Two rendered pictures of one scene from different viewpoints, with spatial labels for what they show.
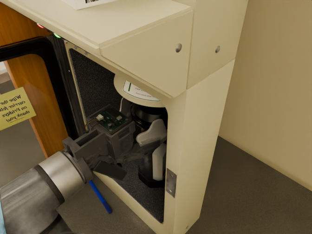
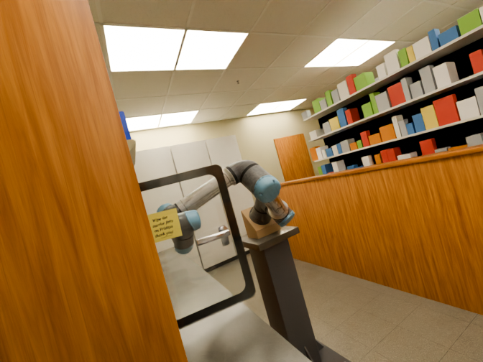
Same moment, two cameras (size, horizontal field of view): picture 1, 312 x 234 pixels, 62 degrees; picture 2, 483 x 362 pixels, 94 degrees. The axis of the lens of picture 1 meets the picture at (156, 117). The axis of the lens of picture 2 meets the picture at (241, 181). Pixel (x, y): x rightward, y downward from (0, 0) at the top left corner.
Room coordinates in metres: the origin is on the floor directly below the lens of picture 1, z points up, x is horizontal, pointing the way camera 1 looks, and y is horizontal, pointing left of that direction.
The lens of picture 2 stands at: (0.89, 0.71, 1.32)
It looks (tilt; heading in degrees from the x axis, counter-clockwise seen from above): 0 degrees down; 200
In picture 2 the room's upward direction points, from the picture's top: 15 degrees counter-clockwise
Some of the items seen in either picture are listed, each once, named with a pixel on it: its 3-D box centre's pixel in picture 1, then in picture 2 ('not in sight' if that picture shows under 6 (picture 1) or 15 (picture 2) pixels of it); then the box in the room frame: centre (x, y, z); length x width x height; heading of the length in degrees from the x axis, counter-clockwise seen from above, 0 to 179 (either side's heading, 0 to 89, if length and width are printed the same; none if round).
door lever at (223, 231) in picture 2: not in sight; (213, 235); (0.35, 0.40, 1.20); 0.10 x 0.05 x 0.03; 126
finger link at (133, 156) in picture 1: (137, 146); not in sight; (0.33, 0.04, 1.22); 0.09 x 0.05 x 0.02; 111
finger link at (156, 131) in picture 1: (158, 129); not in sight; (0.36, 0.00, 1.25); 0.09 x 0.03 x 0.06; 111
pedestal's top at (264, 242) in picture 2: not in sight; (265, 235); (-0.56, 0.25, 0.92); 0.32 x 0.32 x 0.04; 48
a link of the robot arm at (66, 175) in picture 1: (62, 173); not in sight; (0.26, 0.16, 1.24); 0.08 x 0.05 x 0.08; 46
